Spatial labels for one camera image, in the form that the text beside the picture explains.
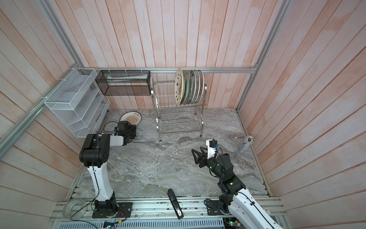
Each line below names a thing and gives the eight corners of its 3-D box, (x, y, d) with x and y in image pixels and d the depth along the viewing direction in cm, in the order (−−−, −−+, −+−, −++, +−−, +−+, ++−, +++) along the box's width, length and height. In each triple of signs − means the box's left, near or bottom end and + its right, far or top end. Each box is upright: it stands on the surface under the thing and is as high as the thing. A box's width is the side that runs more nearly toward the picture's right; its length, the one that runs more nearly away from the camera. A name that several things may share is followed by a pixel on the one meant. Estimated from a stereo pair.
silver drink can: (237, 152, 97) (244, 141, 86) (239, 146, 101) (247, 134, 89) (243, 155, 96) (252, 144, 84) (246, 149, 99) (254, 137, 87)
